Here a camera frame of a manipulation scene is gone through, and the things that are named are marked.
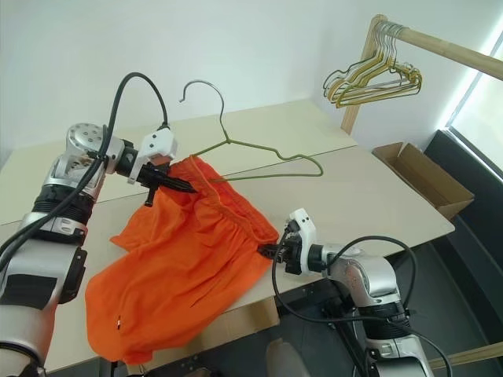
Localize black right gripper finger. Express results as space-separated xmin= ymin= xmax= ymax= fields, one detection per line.
xmin=257 ymin=243 xmax=281 ymax=259

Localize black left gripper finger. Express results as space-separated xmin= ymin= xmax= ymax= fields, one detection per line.
xmin=160 ymin=181 xmax=198 ymax=195
xmin=164 ymin=172 xmax=194 ymax=188

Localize gold wire hanger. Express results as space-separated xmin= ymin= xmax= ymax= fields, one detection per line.
xmin=336 ymin=22 xmax=421 ymax=108

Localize dark rounded foot shape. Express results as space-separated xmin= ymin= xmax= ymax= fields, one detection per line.
xmin=265 ymin=339 xmax=312 ymax=377

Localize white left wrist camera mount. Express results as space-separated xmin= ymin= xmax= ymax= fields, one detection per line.
xmin=126 ymin=131 xmax=181 ymax=185

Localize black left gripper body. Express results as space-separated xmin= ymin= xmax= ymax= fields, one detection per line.
xmin=137 ymin=160 xmax=173 ymax=207

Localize green wire hanger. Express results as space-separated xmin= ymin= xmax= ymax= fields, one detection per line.
xmin=177 ymin=79 xmax=325 ymax=185

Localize cardboard sheet under table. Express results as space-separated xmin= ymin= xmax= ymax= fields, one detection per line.
xmin=218 ymin=296 xmax=282 ymax=339

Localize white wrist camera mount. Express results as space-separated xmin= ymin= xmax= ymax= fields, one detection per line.
xmin=126 ymin=131 xmax=181 ymax=185
xmin=288 ymin=209 xmax=318 ymax=276

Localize orange shorts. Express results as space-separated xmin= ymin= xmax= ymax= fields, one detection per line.
xmin=85 ymin=155 xmax=281 ymax=364

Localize open cardboard box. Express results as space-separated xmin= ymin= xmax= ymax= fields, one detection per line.
xmin=372 ymin=141 xmax=475 ymax=221

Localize bright window with frame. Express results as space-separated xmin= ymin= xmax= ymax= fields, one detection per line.
xmin=446 ymin=0 xmax=503 ymax=137

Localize black table frame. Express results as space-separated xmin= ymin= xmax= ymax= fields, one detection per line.
xmin=274 ymin=280 xmax=357 ymax=329

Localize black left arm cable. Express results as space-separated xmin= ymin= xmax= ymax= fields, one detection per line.
xmin=0 ymin=71 xmax=171 ymax=272

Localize clothes hangers bunch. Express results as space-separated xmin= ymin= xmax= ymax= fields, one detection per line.
xmin=328 ymin=22 xmax=424 ymax=105

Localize wooden clothes rack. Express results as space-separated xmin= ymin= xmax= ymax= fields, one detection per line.
xmin=340 ymin=13 xmax=503 ymax=137

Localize thin wooden bar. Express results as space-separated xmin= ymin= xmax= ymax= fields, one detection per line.
xmin=439 ymin=343 xmax=503 ymax=367

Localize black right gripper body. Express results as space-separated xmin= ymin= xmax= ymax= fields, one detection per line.
xmin=276 ymin=221 xmax=304 ymax=274

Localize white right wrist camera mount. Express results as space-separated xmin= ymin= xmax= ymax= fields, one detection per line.
xmin=288 ymin=209 xmax=318 ymax=276

